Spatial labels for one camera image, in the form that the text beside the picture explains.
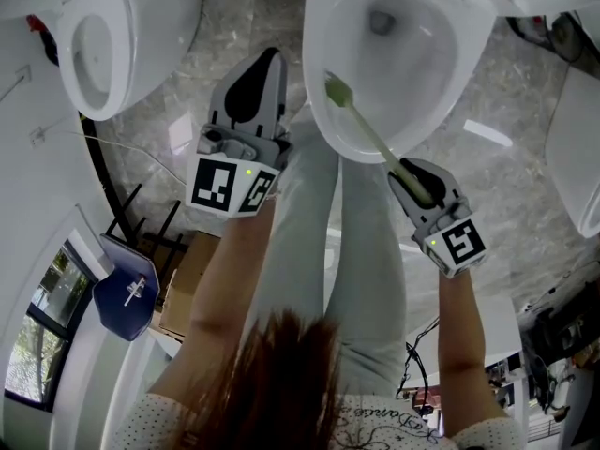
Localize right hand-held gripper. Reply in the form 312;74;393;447
387;157;487;279

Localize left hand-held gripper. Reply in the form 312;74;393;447
186;48;294;218

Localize green toilet brush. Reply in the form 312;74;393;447
322;68;435;205

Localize white toilet bowl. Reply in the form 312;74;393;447
302;0;498;165

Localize person's left forearm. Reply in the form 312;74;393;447
149;199;278;398

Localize person's right forearm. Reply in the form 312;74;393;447
438;263;508;440

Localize white toilet with seat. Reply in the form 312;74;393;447
0;0;205;122

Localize white ceramic toilet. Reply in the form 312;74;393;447
545;63;600;239

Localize person's light grey trousers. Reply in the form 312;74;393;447
247;118;409;398

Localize brown cardboard box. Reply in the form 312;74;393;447
157;230;224;342

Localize person's white dotted shirt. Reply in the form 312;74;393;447
110;391;531;450

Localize blue chair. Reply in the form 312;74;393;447
92;234;161;342

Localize black framed window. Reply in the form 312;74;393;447
3;239;98;413

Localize thin white cable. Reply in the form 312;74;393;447
60;128;194;188

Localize black cable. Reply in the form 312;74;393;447
397;316;443;405

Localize black metal chair frame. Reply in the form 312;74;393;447
105;183;189;276

